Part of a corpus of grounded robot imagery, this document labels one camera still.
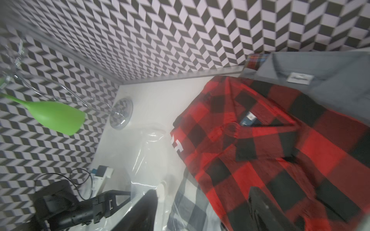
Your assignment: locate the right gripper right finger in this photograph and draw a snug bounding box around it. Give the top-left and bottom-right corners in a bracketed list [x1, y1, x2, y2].
[248, 187, 300, 231]

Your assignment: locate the red black printed shirt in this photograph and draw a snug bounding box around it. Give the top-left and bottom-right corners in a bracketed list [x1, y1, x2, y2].
[171, 76, 370, 231]

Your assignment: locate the plaid flannel shirt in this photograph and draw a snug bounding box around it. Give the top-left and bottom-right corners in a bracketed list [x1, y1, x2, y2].
[244, 54, 269, 70]

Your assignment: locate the white vacuum bag valve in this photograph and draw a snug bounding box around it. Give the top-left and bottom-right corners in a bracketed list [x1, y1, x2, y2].
[156, 181, 168, 208]

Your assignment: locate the black white checked shirt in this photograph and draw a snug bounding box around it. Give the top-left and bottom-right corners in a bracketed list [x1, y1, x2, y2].
[166, 169, 226, 231]

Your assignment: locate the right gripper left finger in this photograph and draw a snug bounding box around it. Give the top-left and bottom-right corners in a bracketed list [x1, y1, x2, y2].
[112, 190, 158, 231]

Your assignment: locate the green plastic wine glass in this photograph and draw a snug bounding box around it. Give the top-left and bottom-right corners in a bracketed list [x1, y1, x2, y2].
[1, 93, 86, 136]

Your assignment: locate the clear plastic vacuum bag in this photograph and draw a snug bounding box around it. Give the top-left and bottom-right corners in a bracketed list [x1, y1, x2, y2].
[101, 124, 186, 231]

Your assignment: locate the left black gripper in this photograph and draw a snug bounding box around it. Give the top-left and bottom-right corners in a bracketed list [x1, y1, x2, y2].
[34, 180, 131, 231]

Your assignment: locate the dark grey garment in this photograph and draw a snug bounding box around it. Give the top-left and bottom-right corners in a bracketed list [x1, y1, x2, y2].
[240, 51, 370, 125]

